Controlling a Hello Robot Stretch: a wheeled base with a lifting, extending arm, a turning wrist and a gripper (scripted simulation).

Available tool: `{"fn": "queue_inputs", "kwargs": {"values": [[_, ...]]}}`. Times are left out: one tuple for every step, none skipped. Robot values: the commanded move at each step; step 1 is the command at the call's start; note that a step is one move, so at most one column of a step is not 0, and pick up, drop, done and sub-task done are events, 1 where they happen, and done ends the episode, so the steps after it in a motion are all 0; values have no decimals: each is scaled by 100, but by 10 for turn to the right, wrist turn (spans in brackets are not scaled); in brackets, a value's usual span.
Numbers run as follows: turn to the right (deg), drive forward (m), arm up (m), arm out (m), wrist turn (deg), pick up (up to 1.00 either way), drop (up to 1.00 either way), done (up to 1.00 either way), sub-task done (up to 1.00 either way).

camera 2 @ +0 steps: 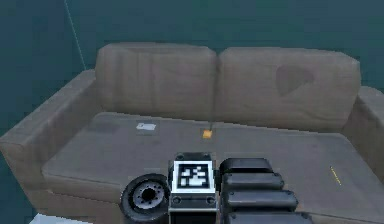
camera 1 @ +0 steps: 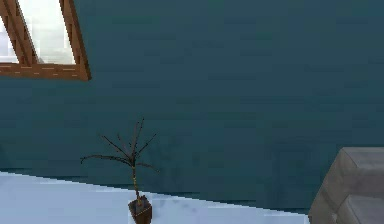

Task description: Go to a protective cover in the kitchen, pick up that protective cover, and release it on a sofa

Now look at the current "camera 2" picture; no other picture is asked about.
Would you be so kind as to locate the thin yellow stick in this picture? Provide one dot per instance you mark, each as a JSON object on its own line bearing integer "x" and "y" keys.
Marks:
{"x": 335, "y": 175}

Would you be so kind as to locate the small orange square object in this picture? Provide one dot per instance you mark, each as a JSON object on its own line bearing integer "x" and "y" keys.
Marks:
{"x": 207, "y": 134}

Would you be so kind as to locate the brown two-seat sofa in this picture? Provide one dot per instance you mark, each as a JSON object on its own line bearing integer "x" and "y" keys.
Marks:
{"x": 166, "y": 93}

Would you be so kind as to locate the small white flat object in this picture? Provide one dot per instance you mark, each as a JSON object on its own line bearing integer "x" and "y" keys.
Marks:
{"x": 146, "y": 126}

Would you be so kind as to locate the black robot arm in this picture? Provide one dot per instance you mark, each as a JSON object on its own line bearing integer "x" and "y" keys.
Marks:
{"x": 253, "y": 193}

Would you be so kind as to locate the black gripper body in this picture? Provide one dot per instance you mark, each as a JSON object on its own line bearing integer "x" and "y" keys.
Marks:
{"x": 145, "y": 197}

